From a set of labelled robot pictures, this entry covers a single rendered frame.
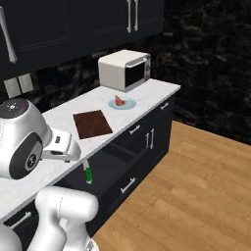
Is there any brown cutting board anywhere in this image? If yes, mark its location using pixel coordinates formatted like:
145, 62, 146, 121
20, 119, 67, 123
72, 109, 114, 141

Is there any dark drawer front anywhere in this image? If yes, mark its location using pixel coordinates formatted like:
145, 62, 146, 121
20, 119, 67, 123
150, 93, 176, 123
0, 199, 41, 251
109, 117, 149, 146

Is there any white microwave oven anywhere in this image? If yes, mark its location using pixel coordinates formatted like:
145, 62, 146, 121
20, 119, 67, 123
97, 49, 152, 93

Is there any dark open drawer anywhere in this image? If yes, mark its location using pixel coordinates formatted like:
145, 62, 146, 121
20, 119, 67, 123
54, 139, 151, 237

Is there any beige wall outlet plate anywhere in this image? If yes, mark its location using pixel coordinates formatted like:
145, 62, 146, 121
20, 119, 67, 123
3, 77, 22, 99
17, 73, 35, 95

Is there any dark base cupboard door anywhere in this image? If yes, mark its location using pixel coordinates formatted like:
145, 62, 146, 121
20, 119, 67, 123
147, 112, 175, 173

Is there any green handled knife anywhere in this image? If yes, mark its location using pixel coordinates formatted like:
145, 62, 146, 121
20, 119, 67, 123
81, 159, 94, 185

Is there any dark wall cupboard door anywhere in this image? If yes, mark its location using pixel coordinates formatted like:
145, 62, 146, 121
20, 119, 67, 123
82, 0, 133, 56
0, 0, 86, 81
131, 0, 166, 43

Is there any light blue plate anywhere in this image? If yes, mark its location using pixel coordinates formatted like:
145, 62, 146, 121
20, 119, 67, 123
108, 96, 138, 111

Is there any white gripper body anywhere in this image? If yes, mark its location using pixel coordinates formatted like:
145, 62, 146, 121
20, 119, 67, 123
41, 139, 82, 164

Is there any red meat piece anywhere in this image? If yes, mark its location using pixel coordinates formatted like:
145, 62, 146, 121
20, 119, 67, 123
114, 94, 128, 107

